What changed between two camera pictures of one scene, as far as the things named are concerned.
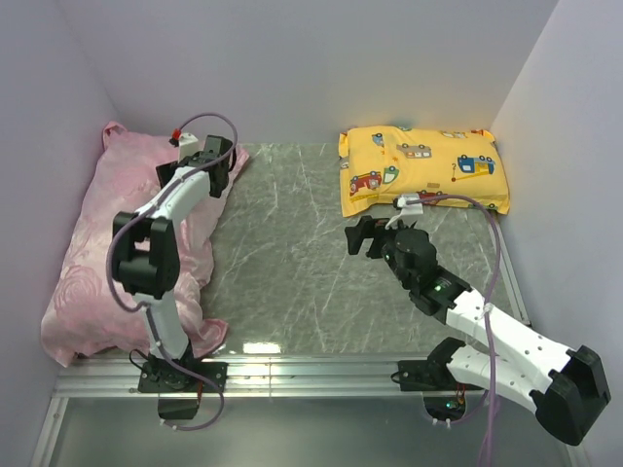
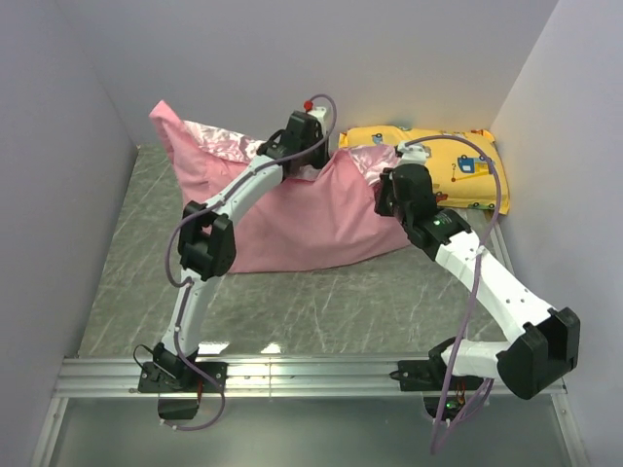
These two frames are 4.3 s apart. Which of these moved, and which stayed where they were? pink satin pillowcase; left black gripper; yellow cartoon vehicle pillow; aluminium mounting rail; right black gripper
Moved: pink satin pillowcase; right black gripper; left black gripper
Stayed: yellow cartoon vehicle pillow; aluminium mounting rail
